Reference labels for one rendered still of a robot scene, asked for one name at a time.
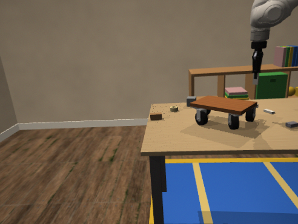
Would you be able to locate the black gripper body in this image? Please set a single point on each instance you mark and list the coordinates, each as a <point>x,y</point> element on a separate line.
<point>257,45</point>

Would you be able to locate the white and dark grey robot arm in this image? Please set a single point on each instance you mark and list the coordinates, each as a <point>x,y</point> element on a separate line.
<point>266,15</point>

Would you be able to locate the small brown wooden block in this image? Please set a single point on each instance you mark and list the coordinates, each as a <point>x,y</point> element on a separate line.
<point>155,116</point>

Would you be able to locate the wooden dolly with black caster wheels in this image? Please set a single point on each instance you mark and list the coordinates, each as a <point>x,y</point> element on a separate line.
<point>234,108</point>

